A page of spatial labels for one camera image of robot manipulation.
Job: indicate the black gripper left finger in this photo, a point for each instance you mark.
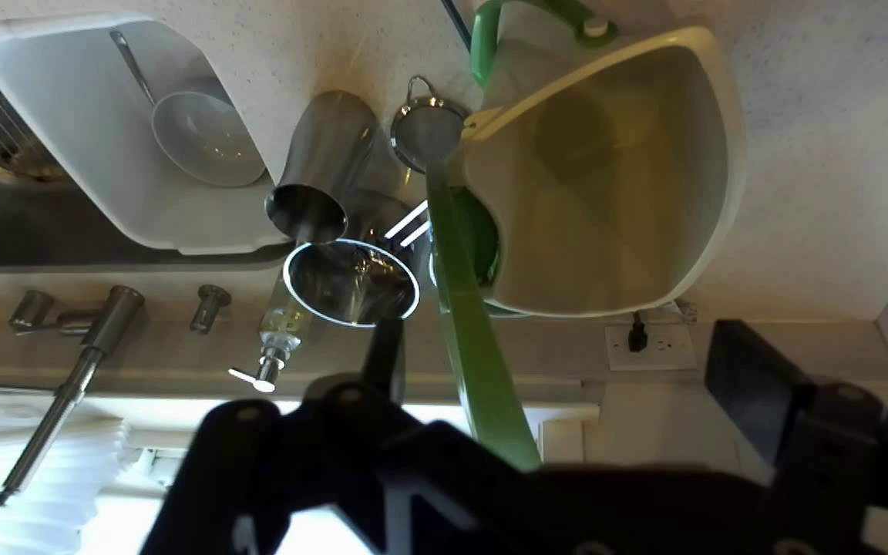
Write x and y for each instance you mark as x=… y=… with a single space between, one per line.
x=385 y=356

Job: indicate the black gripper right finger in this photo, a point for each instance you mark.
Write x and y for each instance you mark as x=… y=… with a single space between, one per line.
x=764 y=396

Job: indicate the small steel bowl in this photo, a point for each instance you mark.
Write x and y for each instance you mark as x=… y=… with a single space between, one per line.
x=347 y=281

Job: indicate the glass soap dispenser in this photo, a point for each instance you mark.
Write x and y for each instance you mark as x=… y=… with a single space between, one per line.
x=278 y=344

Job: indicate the stainless steel cup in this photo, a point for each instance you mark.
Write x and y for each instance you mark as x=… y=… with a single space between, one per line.
x=325 y=154

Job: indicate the metal mesh strainer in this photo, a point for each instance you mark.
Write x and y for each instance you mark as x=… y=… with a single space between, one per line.
x=427 y=124

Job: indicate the chrome kitchen faucet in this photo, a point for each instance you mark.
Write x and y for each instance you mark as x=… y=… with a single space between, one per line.
x=76 y=380

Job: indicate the chrome faucet lever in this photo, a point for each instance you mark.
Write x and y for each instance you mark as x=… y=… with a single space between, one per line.
x=46 y=311

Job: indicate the white window blinds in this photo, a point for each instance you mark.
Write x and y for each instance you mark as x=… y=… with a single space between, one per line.
x=54 y=483

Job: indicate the stainless steel sink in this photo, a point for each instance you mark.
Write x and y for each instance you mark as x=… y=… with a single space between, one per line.
x=15 y=217

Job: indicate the white wall outlet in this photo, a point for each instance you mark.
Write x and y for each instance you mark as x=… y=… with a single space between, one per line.
x=653 y=344

